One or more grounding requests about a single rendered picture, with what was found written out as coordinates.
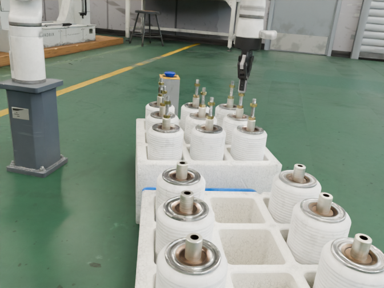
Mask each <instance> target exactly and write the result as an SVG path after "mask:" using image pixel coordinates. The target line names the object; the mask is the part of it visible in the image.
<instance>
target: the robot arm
mask: <svg viewBox="0 0 384 288"><path fill-rule="evenodd" d="M265 7H266V0H241V4H240V10H239V18H238V23H237V31H236V36H235V48H237V49H241V50H242V52H241V55H239V57H238V63H237V65H238V78H239V86H238V92H239V93H245V92H246V89H247V80H248V79H249V76H250V72H251V68H252V64H253V61H254V56H253V50H260V49H261V43H262V38H263V39H270V40H272V39H276V38H277V32H276V31H275V30H270V31H267V30H263V21H264V16H265ZM8 20H9V30H10V40H11V50H10V51H9V57H10V67H11V77H12V81H13V82H16V83H20V84H26V85H34V84H40V83H45V82H46V71H45V56H44V48H43V34H42V0H10V12H9V16H8Z"/></svg>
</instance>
